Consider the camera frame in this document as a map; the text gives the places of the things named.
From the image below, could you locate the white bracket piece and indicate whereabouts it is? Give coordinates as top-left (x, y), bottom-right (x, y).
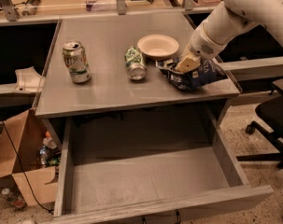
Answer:
top-left (14, 66), bottom-right (45, 93)

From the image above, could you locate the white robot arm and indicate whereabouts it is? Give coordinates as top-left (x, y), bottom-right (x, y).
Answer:
top-left (176, 0), bottom-right (283, 74)

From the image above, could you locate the lying green soda can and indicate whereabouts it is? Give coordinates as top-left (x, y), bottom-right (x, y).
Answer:
top-left (124, 46), bottom-right (147, 81)

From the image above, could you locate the white paper bowl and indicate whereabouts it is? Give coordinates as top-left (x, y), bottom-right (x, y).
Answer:
top-left (137, 35), bottom-right (179, 61)

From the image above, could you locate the dark tool on shelf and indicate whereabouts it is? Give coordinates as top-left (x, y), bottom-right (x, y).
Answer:
top-left (22, 0), bottom-right (41, 16)

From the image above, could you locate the upright green soda can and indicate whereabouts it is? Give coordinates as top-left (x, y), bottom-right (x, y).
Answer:
top-left (63, 40), bottom-right (92, 83)

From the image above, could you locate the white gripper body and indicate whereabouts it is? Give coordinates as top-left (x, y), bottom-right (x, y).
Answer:
top-left (187, 21), bottom-right (226, 60)

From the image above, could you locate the black cable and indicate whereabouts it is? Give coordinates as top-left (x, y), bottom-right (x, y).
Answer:
top-left (0, 98), bottom-right (55, 215)

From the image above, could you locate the black office chair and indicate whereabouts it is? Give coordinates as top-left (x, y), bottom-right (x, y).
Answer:
top-left (236, 78), bottom-right (283, 169)

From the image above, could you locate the brown cardboard box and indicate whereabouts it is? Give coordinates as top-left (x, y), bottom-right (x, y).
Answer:
top-left (0, 109), bottom-right (58, 206)

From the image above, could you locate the black drawer handle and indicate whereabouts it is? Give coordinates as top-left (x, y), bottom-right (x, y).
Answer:
top-left (142, 210), bottom-right (181, 224)

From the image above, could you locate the bottle on floor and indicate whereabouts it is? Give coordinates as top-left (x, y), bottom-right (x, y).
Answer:
top-left (1, 188), bottom-right (26, 210)

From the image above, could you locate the plastic bottle in box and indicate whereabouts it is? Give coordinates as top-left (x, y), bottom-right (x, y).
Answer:
top-left (38, 132), bottom-right (61, 168)

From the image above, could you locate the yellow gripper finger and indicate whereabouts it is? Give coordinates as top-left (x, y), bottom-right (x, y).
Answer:
top-left (176, 52), bottom-right (201, 73)

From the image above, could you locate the grey open drawer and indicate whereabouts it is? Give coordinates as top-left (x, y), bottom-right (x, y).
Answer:
top-left (53, 104), bottom-right (273, 224)

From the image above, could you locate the blue chip bag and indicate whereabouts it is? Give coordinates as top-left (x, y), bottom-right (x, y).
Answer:
top-left (156, 58), bottom-right (227, 91)

